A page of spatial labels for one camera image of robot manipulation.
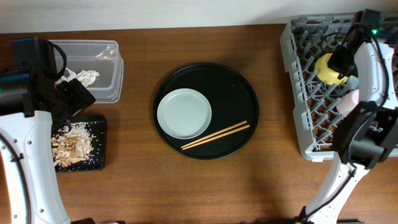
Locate wooden chopstick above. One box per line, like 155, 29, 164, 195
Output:
180, 120, 248, 148
181, 124, 251, 151

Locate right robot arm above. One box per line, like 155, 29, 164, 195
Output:
296, 9, 397, 223

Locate yellow bowl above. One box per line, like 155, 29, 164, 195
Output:
315, 53, 348, 85

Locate white napkin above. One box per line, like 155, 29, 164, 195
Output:
55, 68, 100, 87

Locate round black serving tray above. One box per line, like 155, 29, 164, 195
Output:
152, 62, 259, 160

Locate pink plastic cup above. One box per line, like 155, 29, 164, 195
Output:
336, 89, 359, 117

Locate blue plastic cup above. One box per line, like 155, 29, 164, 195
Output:
346, 75, 359, 90

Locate grey plate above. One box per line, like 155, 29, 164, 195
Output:
156, 88, 212, 139

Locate black rectangular tray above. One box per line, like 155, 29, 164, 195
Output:
52, 114, 108, 172

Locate grey dishwasher rack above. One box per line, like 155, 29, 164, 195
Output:
280, 14, 397, 162

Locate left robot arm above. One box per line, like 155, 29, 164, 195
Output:
1, 37, 106, 223

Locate peanut shells and rice scraps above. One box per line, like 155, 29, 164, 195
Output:
51, 122, 97, 169

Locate clear plastic bin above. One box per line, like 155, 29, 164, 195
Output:
52, 40, 124, 103

